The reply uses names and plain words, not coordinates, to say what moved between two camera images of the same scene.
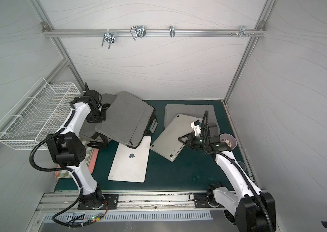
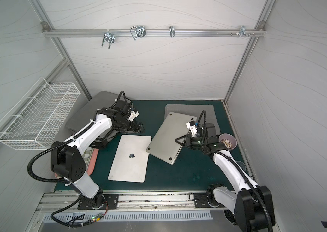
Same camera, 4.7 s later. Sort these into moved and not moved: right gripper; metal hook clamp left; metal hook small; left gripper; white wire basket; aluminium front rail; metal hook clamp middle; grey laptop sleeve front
Moved: grey laptop sleeve front; left gripper
Not moved: metal hook small; aluminium front rail; metal hook clamp middle; metal hook clamp left; right gripper; white wire basket
